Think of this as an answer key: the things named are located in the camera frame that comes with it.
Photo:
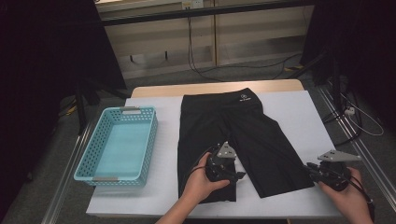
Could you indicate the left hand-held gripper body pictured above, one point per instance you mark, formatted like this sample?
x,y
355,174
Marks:
x,y
221,165

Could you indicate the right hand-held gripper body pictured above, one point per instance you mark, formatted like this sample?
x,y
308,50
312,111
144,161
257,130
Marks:
x,y
334,174

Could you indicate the long beige desk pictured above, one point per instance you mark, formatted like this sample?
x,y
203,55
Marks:
x,y
202,11

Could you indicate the white table sheet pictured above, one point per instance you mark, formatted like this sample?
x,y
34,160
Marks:
x,y
311,109

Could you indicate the black pants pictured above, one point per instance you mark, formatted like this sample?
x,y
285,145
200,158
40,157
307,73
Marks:
x,y
249,133

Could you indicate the person's right hand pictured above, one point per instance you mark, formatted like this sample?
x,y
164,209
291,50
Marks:
x,y
351,202

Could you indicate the person's left hand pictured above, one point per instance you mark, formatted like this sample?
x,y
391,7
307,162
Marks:
x,y
199,186

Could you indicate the light blue perforated basket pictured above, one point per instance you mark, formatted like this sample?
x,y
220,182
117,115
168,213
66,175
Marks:
x,y
121,146

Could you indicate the black curtain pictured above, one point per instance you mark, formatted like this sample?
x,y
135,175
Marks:
x,y
37,77
358,46

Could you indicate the wooden table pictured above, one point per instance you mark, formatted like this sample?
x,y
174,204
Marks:
x,y
202,87

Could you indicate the metal floor rail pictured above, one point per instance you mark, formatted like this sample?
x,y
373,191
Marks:
x,y
373,161
65,174

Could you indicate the black stand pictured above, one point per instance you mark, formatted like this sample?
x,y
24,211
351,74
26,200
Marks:
x,y
81,105
334,77

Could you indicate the white wall socket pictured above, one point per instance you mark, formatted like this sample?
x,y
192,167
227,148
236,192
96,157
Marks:
x,y
192,4

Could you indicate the small black hook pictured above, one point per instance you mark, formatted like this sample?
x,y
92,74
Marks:
x,y
166,55
132,58

